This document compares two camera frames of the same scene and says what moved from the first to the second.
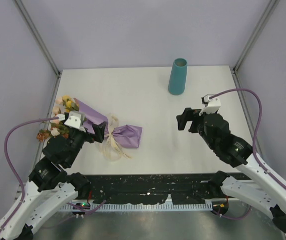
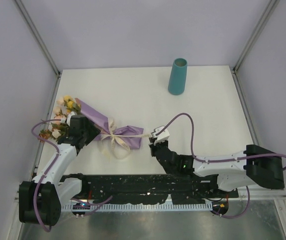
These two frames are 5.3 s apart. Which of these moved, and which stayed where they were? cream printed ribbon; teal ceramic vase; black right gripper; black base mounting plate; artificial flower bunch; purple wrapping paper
Moved: cream printed ribbon; black right gripper
Stayed: teal ceramic vase; artificial flower bunch; black base mounting plate; purple wrapping paper
